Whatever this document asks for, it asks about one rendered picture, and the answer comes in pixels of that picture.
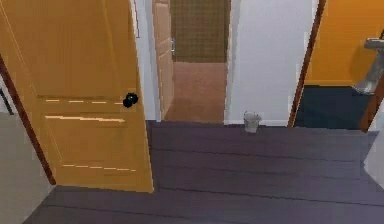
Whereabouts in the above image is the pale wooden room door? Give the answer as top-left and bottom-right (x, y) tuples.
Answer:
(152, 0), (176, 120)

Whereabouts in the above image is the small grey bucket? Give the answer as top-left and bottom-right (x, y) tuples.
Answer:
(243, 111), (262, 134)

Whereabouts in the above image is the black round door knob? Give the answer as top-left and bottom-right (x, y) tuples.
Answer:
(122, 92), (139, 109)

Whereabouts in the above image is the orange room door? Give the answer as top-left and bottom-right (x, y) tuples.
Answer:
(0, 0), (155, 194)

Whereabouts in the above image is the grey metal stand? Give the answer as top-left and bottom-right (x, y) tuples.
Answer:
(352, 37), (384, 96)

